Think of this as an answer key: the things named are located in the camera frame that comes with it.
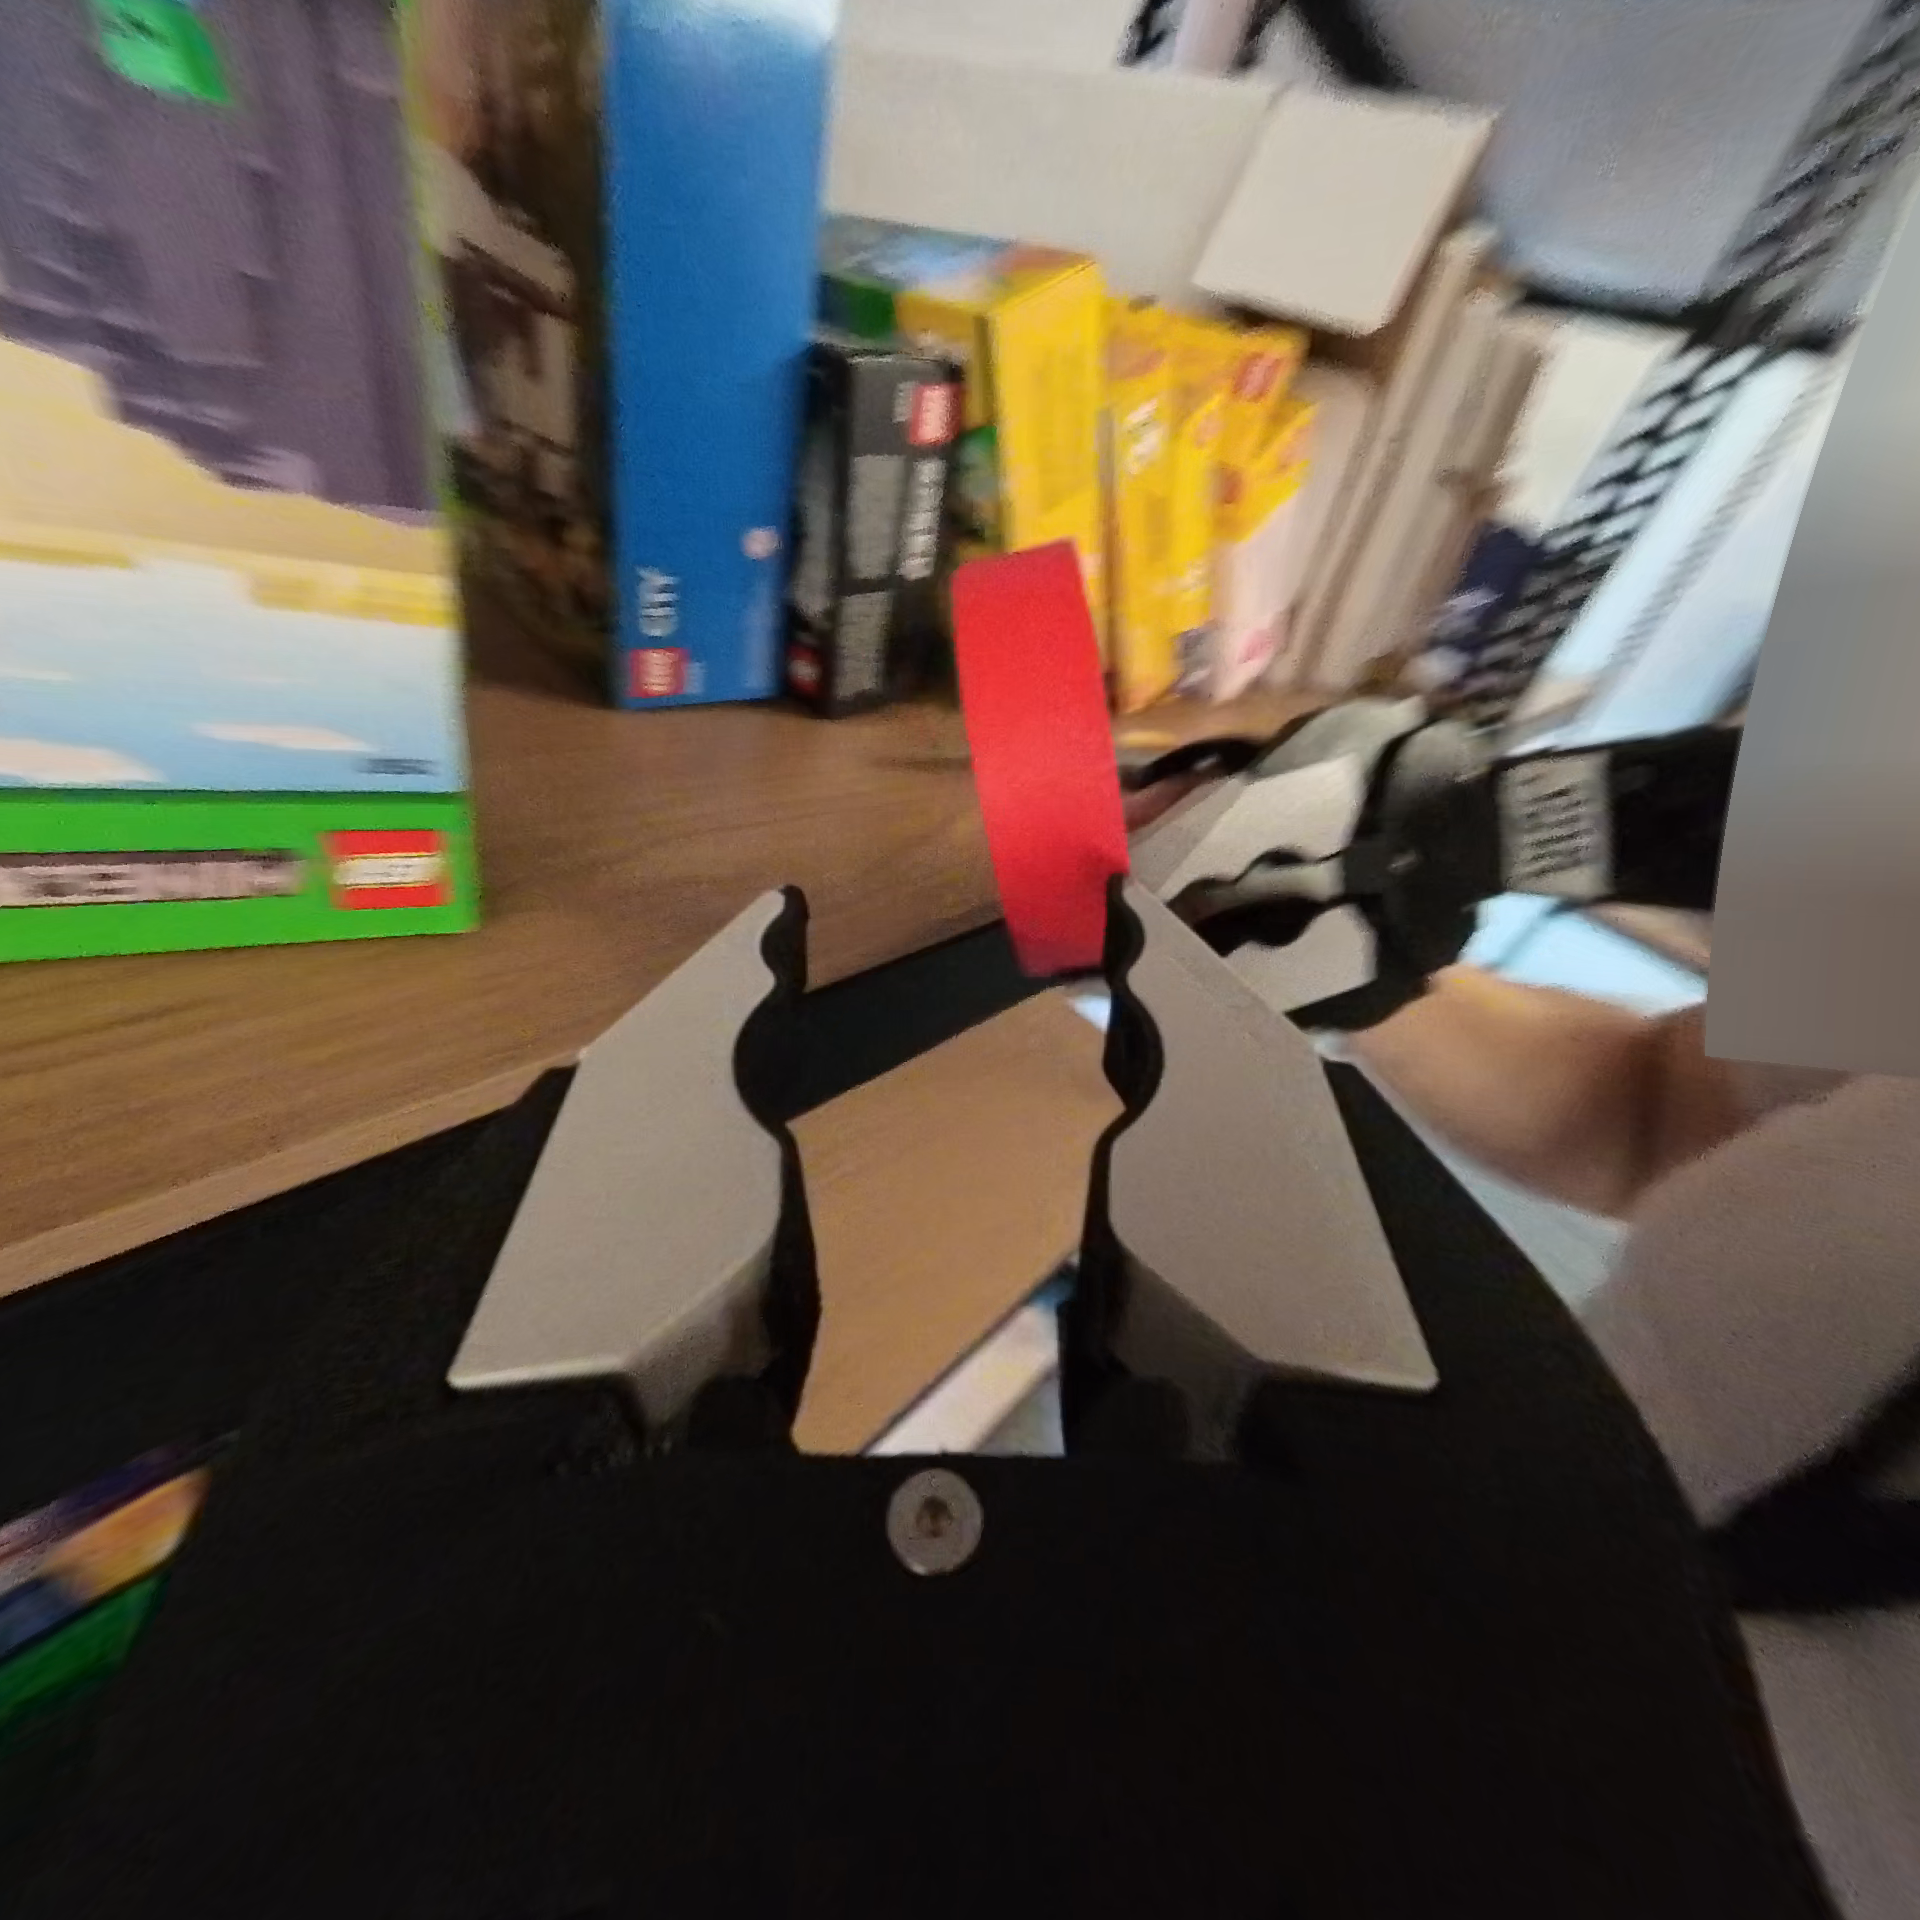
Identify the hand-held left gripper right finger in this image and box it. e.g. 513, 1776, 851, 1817
1099, 872, 1442, 1456

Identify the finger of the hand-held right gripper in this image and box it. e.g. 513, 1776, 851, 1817
1128, 702, 1423, 898
1217, 893, 1391, 1009

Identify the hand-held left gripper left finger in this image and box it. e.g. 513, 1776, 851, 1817
448, 885, 823, 1444

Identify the red tape strip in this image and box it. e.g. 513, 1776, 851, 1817
948, 544, 1132, 980

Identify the person's right forearm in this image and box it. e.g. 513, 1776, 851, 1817
1351, 976, 1787, 1220

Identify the yellow and white toy box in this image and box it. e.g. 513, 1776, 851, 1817
1207, 405, 1322, 706

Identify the black metal shelf rack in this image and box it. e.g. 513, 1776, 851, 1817
0, 0, 1920, 1501

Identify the person's white shirt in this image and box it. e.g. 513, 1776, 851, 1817
1583, 1072, 1920, 1920

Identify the black toy box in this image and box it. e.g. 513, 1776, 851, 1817
785, 343, 968, 719

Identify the black lanyard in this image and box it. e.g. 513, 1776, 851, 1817
1711, 1477, 1920, 1617

